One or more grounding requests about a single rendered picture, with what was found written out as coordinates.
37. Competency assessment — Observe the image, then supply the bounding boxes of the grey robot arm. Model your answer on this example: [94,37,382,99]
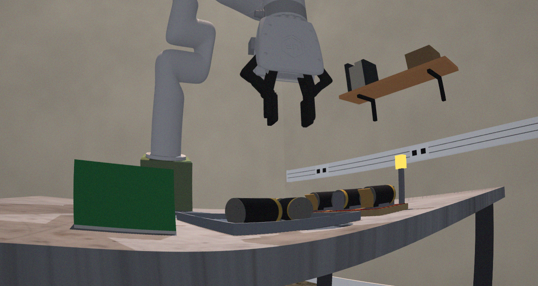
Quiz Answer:
[146,0,307,161]

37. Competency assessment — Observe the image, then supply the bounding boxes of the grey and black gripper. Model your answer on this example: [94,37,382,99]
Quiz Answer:
[240,12,332,127]

